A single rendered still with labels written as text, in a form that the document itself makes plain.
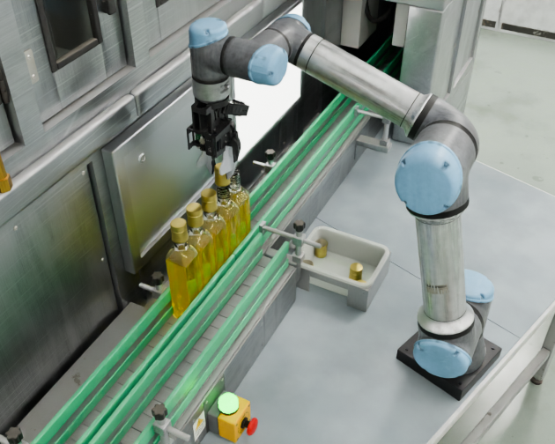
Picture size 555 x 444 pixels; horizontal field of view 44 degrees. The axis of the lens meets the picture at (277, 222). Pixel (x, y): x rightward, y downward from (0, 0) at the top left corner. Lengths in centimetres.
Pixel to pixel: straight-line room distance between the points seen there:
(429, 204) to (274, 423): 65
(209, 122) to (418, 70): 105
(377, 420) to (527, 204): 96
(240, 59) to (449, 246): 52
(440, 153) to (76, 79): 68
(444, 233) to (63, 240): 74
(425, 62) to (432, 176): 112
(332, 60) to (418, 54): 95
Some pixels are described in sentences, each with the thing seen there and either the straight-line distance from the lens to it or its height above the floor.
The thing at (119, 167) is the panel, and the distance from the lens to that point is 144.
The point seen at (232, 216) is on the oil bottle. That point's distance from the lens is 160.
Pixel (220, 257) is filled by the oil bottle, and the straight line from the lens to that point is 162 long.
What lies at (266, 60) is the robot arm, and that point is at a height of 151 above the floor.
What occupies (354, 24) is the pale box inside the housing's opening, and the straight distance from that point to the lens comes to 248.
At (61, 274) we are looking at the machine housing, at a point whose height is 111.
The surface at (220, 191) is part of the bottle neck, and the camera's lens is 157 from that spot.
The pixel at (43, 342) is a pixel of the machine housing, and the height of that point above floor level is 99.
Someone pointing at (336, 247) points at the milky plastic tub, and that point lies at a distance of 194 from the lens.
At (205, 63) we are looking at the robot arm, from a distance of 135.
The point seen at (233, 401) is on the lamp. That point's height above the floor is 85.
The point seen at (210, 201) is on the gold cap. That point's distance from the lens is 152.
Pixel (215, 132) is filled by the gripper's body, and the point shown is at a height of 132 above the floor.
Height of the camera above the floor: 209
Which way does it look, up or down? 40 degrees down
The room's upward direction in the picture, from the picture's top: straight up
